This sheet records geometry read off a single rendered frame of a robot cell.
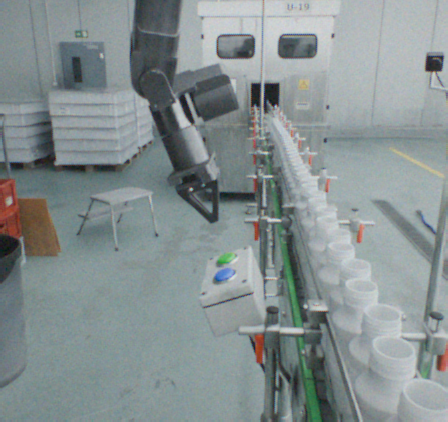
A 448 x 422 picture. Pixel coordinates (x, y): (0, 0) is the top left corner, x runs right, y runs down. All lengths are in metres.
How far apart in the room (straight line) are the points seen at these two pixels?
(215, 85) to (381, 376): 0.42
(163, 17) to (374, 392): 0.46
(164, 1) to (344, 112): 9.99
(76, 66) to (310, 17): 7.14
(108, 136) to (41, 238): 3.24
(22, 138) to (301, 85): 4.34
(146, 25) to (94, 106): 6.12
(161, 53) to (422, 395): 0.46
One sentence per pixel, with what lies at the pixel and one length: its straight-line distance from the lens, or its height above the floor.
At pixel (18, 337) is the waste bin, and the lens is 2.35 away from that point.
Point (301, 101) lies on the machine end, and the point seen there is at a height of 1.13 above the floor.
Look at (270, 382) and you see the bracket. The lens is 0.64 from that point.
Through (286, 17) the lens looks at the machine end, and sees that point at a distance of 4.80.
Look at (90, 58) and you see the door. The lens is 10.86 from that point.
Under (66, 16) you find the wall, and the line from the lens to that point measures 11.13.
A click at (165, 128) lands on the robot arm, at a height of 1.33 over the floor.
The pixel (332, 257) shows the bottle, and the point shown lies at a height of 1.15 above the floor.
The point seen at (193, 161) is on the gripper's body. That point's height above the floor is 1.28.
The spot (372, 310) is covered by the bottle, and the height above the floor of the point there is 1.16.
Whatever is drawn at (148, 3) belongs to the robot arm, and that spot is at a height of 1.48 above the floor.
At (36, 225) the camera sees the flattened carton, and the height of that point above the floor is 0.28.
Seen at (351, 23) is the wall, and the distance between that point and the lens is 10.52.
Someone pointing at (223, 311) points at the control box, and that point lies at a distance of 0.64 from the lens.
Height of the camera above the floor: 1.40
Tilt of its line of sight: 17 degrees down
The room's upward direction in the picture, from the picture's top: straight up
